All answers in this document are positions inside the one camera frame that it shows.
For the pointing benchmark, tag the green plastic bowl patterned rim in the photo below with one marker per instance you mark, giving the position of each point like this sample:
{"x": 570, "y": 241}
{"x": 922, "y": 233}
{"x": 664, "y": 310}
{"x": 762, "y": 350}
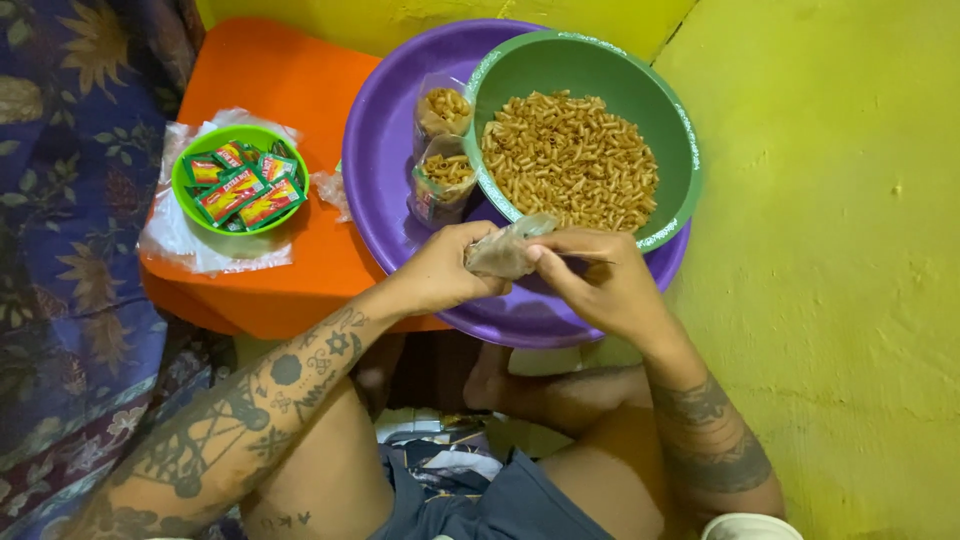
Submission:
{"x": 570, "y": 67}

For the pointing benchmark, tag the white rounded object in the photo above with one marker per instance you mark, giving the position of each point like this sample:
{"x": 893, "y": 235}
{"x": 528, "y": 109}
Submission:
{"x": 750, "y": 527}

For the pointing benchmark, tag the person's left hand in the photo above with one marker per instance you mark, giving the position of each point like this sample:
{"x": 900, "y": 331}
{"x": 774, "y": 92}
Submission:
{"x": 431, "y": 274}

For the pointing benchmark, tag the blue floral cloth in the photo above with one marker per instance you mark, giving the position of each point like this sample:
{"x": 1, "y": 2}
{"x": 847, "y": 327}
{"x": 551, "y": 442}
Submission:
{"x": 67, "y": 225}

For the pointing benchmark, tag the large purple plastic basin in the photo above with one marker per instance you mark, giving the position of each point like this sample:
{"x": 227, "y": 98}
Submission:
{"x": 382, "y": 172}

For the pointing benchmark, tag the small lime green bowl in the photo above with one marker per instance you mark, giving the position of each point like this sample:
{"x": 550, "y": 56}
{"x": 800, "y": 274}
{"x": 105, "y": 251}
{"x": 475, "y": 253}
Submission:
{"x": 187, "y": 202}

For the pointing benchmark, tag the pile of red green sachets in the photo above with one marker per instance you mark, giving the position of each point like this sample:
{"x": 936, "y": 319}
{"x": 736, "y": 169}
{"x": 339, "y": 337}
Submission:
{"x": 244, "y": 187}

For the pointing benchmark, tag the person's leg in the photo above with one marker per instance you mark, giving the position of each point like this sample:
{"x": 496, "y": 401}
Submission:
{"x": 600, "y": 465}
{"x": 330, "y": 472}

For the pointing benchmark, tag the person's dark shorts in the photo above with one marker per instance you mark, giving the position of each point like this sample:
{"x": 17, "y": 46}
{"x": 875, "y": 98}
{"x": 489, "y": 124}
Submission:
{"x": 517, "y": 506}

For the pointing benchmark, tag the person's left leg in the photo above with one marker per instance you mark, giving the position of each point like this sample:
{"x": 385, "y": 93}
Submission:
{"x": 330, "y": 472}

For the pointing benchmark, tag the person's right leg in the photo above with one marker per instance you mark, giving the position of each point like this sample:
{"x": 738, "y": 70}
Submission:
{"x": 600, "y": 465}

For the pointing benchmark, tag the filled macaroni plastic packet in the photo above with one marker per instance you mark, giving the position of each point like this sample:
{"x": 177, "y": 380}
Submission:
{"x": 444, "y": 180}
{"x": 446, "y": 109}

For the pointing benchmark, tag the person's right hand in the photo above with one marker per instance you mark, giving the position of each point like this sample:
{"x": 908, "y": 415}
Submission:
{"x": 607, "y": 296}

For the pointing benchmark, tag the small clear plastic bag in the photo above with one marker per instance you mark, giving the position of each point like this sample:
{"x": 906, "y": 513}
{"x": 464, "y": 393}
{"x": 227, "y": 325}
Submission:
{"x": 502, "y": 251}

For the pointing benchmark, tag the crumpled clear plastic scrap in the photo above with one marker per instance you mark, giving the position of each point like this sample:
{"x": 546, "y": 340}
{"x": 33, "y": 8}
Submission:
{"x": 332, "y": 191}

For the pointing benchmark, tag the stack of clear plastic bags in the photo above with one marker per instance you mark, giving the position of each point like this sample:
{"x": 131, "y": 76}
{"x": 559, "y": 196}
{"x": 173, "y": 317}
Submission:
{"x": 176, "y": 244}

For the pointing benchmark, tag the heap of fried macaroni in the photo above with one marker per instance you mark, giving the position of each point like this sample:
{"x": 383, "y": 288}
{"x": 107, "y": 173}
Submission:
{"x": 570, "y": 161}

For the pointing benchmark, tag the orange plastic stool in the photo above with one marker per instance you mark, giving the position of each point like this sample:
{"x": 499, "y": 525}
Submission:
{"x": 285, "y": 82}

